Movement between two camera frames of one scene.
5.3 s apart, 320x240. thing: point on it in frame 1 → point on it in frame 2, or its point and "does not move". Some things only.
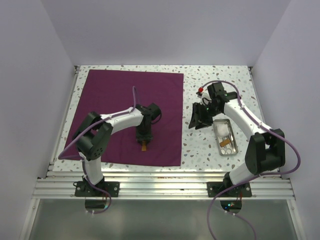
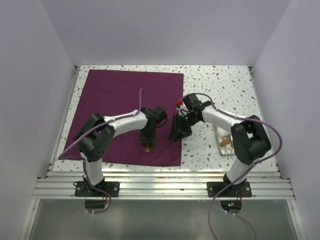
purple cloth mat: x=107 y=92 does not move
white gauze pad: x=222 y=130 does not move
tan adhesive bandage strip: x=224 y=142 does not move
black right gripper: x=196 y=112 → x=176 y=130
